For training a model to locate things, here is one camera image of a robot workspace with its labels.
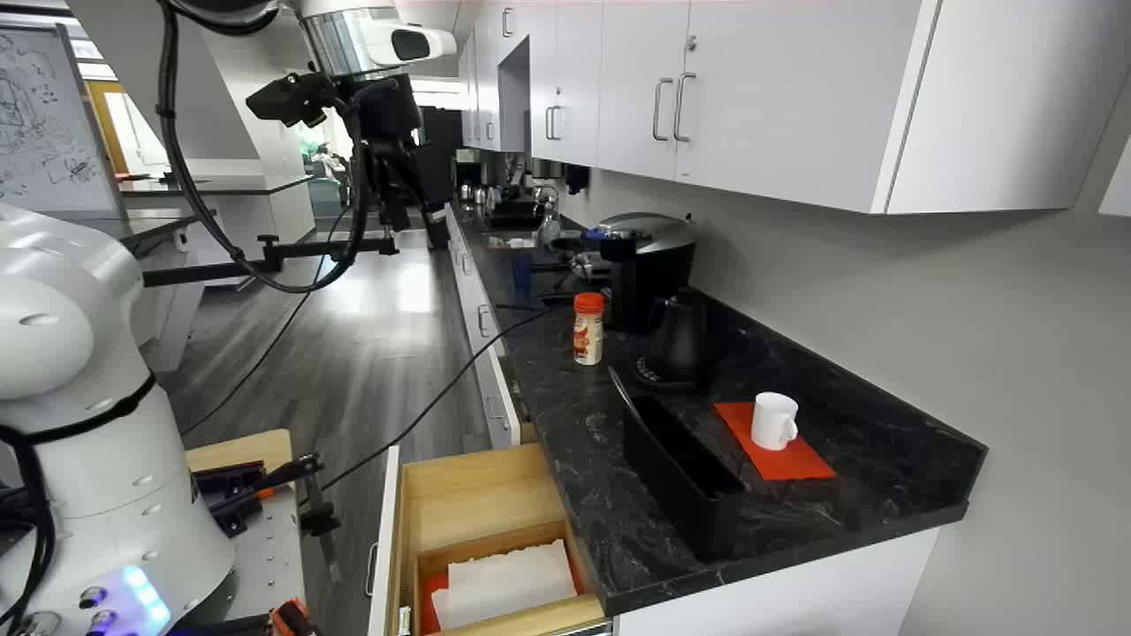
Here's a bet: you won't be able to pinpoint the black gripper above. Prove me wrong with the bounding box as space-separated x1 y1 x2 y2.
345 75 452 256

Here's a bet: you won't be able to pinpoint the open wooden drawer white front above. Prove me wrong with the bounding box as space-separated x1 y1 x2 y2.
365 437 611 636

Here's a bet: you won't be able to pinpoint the white background counter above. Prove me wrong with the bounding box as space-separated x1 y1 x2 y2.
118 153 319 259

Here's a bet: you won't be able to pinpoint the blue item on coffee maker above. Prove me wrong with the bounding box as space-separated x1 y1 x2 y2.
584 221 637 259

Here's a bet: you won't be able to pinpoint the creamer bottle red lid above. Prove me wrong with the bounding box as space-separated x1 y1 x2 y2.
568 291 611 372

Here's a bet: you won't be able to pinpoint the black coffee maker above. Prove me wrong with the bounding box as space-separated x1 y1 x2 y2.
584 208 701 334

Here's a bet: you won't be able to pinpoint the small wooden board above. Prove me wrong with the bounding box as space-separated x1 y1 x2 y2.
184 424 297 482

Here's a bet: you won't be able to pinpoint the black gooseneck kettle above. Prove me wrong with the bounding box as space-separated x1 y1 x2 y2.
631 291 715 393

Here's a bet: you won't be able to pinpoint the black clamp with plug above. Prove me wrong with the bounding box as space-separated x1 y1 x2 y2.
192 452 329 538

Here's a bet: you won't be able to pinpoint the wooden organizer tray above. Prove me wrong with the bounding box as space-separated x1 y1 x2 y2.
408 517 607 636

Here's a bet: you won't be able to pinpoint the whiteboard with drawings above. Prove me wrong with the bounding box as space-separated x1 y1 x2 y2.
0 14 132 231

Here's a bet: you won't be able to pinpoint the red tray liner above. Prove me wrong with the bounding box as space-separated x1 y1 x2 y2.
416 569 452 636

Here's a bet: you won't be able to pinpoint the white napkin stack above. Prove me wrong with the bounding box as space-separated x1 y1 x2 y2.
428 538 578 632

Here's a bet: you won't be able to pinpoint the grey robot mounting table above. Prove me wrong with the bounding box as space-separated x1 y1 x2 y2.
174 462 312 636

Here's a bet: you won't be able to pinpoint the white upper cabinets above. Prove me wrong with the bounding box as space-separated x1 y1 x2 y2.
456 0 1131 221

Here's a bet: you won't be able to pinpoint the white ceramic mug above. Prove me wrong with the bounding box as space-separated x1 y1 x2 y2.
748 387 802 457

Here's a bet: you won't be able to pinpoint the red rectangular mat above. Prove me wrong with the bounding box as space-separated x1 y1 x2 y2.
710 400 842 488

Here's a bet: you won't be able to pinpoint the white lower cabinet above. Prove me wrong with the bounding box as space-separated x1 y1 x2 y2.
443 208 948 636

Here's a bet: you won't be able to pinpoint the long black cable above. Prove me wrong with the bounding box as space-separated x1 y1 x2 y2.
297 299 560 533

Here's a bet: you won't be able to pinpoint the black robot cable hose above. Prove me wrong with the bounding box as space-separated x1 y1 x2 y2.
157 0 372 298

